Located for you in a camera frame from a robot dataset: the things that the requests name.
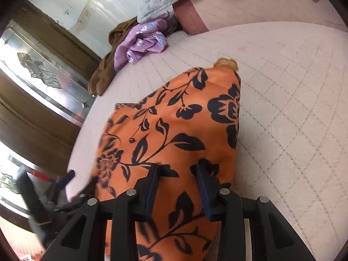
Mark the orange black floral garment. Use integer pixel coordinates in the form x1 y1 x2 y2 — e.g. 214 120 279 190
91 58 241 260

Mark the pink pillow with maroon band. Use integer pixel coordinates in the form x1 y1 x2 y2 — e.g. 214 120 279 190
173 0 347 35

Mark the brown garment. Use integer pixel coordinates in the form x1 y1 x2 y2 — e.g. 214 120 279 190
88 17 138 96

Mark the purple floral garment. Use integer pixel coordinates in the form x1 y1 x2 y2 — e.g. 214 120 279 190
113 16 168 72

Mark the wooden wardrobe with mirror doors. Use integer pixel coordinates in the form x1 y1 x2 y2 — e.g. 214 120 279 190
1 1 100 230

